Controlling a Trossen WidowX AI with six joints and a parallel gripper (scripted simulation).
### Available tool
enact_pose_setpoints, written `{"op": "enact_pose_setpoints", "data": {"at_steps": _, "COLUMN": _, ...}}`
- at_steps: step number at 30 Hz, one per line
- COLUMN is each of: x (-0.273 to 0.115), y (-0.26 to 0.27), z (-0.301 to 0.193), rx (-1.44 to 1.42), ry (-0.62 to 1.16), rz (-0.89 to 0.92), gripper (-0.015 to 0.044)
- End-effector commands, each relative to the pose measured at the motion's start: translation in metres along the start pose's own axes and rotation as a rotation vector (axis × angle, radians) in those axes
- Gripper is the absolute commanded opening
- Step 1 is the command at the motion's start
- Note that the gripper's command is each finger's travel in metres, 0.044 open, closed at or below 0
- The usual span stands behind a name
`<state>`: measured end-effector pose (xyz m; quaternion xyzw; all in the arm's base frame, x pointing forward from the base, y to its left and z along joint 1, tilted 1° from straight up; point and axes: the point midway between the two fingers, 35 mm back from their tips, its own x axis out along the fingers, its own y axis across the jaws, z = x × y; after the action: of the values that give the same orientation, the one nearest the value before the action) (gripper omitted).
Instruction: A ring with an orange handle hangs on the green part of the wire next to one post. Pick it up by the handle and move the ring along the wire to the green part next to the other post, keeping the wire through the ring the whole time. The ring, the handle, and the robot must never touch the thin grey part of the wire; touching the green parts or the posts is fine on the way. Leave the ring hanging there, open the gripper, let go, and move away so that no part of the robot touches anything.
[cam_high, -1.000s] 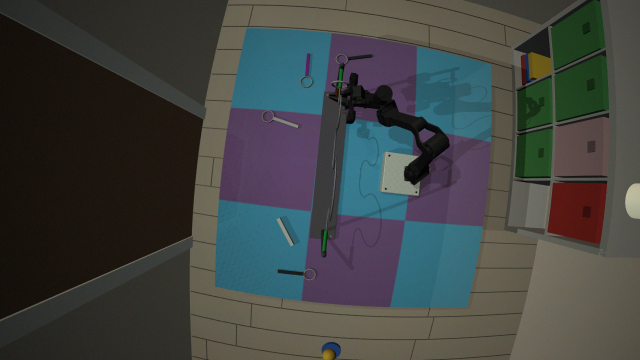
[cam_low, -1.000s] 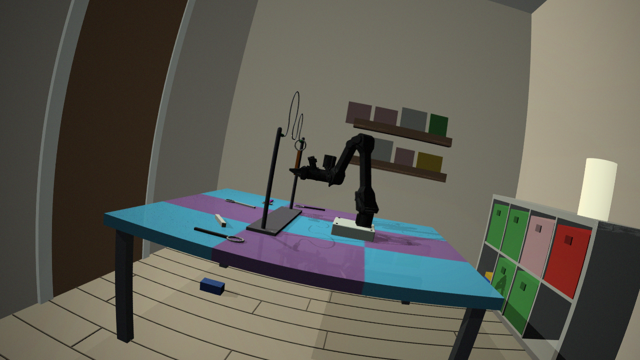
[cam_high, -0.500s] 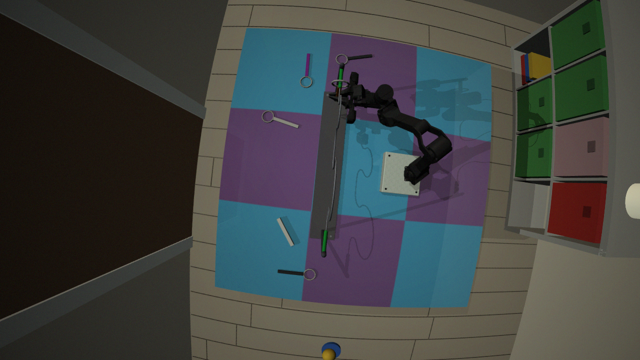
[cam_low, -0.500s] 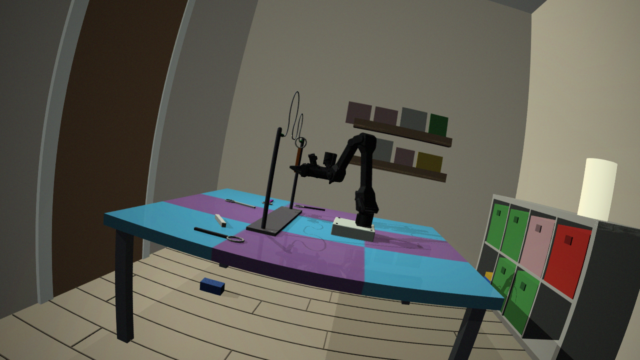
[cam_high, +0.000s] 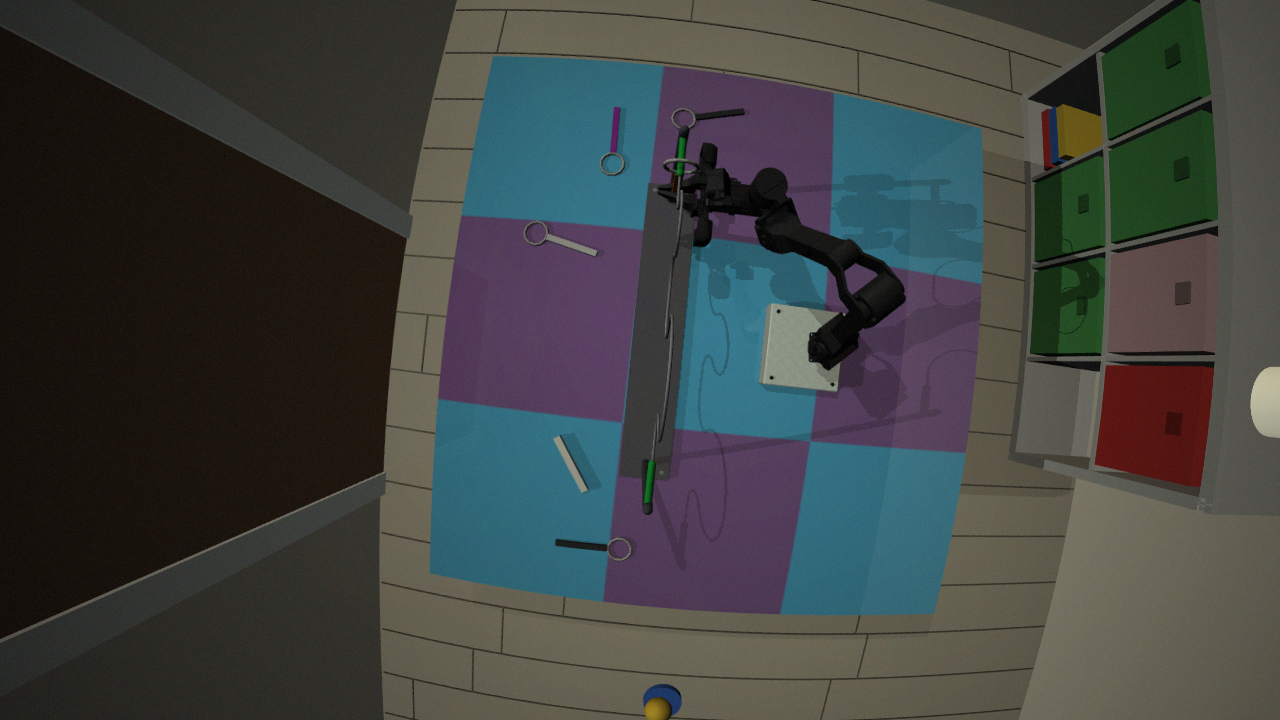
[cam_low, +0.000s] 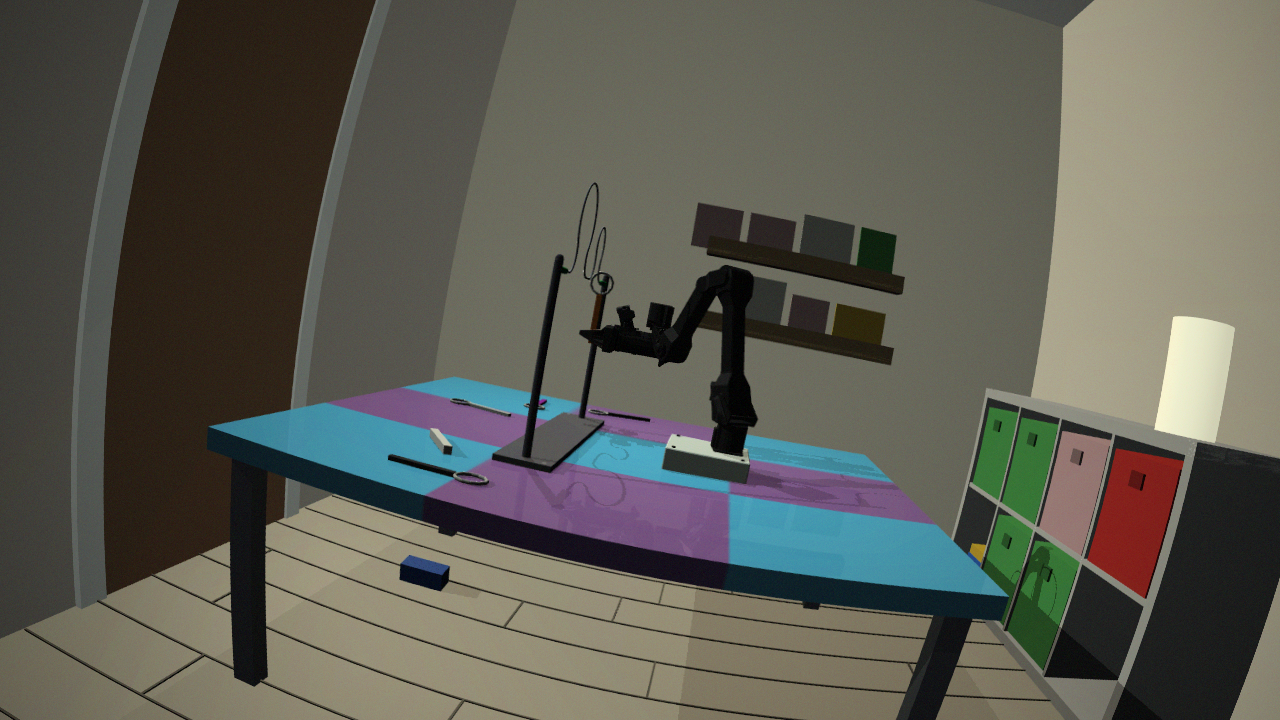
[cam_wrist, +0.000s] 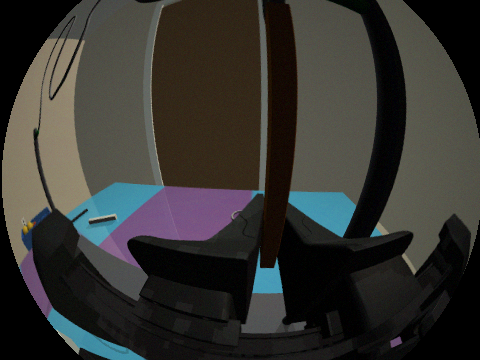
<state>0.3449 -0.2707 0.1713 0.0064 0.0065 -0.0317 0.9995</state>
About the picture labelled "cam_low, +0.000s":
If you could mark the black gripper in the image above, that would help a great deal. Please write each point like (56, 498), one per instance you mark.
(609, 339)

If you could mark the grey loop with flat handle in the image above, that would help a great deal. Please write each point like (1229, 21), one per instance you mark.
(479, 406)

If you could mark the grey ring with black handle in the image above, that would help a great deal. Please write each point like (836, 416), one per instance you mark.
(602, 413)
(439, 470)

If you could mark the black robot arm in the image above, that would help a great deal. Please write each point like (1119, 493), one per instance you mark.
(730, 394)

